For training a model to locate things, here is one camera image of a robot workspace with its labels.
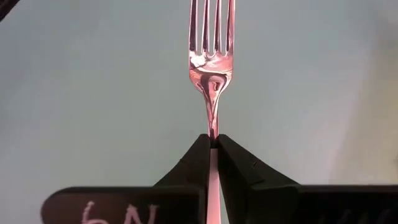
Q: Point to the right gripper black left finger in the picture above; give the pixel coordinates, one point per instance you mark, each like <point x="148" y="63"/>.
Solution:
<point x="155" y="205"/>

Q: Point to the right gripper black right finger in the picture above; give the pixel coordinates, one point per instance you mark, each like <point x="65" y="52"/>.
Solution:
<point x="295" y="205"/>

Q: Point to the green table mat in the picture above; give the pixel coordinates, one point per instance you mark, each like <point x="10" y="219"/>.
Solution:
<point x="93" y="93"/>

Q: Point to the black aluminium rig frame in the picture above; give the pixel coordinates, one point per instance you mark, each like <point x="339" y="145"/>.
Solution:
<point x="4" y="6"/>

